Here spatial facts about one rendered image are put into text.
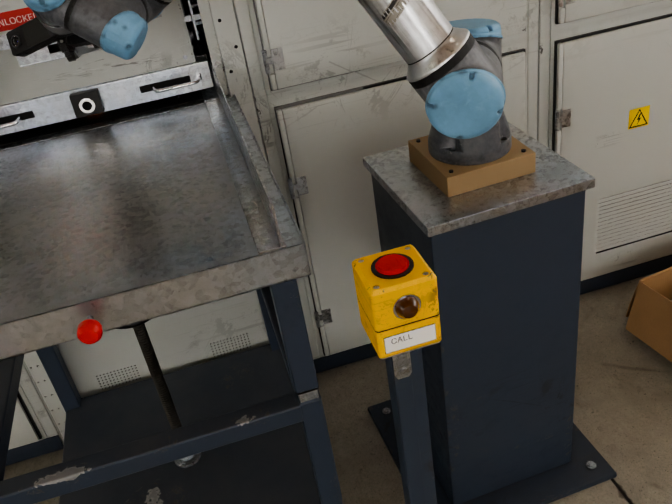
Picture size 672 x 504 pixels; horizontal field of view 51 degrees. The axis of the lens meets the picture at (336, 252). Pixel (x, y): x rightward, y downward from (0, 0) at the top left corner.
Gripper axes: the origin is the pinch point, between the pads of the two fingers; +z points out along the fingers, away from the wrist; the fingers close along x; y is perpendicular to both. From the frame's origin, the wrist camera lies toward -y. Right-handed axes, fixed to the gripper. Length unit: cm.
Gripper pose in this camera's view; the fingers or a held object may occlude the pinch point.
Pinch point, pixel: (73, 48)
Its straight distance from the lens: 156.5
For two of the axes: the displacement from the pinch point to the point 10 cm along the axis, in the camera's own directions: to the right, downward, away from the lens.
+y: 9.5, -2.6, 1.6
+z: -1.7, 0.0, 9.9
